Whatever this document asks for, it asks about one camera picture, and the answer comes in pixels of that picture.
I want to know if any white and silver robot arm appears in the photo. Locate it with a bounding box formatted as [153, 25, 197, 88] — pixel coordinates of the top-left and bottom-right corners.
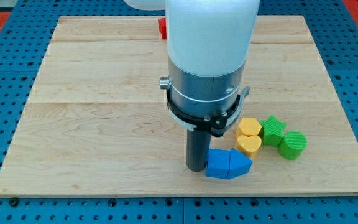
[124, 0, 260, 118]

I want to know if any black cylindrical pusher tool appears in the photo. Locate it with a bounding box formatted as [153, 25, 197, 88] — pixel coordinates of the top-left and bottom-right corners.
[186, 130, 211, 172]

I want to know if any blue cube block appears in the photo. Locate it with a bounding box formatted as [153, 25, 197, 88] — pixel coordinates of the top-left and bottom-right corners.
[206, 148, 230, 179]

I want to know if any yellow hexagon block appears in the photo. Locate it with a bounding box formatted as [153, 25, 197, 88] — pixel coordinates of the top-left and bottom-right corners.
[235, 118, 262, 138]

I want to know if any yellow heart block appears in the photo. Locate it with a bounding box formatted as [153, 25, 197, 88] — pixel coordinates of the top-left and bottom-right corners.
[235, 135, 262, 159]

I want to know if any blue triangular prism block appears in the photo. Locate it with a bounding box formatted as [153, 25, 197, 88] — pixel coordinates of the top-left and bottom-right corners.
[227, 148, 253, 179]

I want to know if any light wooden board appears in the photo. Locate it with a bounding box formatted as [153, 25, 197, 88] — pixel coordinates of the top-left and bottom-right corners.
[0, 16, 358, 198]

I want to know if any red block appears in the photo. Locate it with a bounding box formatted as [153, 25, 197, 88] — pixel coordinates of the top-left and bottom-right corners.
[158, 17, 167, 39]

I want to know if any green star block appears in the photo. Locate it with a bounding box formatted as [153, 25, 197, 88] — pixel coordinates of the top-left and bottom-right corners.
[259, 116, 287, 147]

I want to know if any green cylinder block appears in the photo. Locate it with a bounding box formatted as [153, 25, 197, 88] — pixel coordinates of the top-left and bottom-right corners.
[278, 131, 308, 160]

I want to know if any black tool clamp ring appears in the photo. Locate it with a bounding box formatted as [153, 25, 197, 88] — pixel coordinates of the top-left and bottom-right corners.
[159, 77, 251, 138]

